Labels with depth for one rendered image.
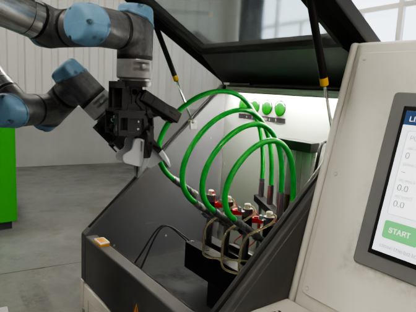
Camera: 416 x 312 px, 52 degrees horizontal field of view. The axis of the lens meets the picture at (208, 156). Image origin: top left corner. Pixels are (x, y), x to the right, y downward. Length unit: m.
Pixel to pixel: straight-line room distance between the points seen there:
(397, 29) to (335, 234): 4.88
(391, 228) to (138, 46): 0.60
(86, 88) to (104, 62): 6.71
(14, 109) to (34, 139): 6.60
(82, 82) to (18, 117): 0.17
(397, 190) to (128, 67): 0.58
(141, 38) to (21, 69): 6.70
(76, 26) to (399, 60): 0.63
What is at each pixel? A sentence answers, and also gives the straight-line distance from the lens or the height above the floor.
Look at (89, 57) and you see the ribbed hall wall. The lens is 7.74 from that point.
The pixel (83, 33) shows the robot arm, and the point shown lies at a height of 1.52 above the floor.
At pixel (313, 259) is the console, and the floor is 1.08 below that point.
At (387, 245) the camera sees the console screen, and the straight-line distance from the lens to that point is 0.88.
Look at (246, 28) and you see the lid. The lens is 1.26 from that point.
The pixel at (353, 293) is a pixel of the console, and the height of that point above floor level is 1.05.
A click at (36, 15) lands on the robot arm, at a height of 1.55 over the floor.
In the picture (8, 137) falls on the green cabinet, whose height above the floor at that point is 0.89.
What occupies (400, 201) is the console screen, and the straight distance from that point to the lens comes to 0.87.
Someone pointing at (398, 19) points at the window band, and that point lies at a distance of 5.73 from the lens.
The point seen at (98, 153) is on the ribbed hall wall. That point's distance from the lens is 7.84.
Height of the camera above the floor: 1.44
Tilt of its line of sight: 9 degrees down
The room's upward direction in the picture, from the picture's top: 3 degrees clockwise
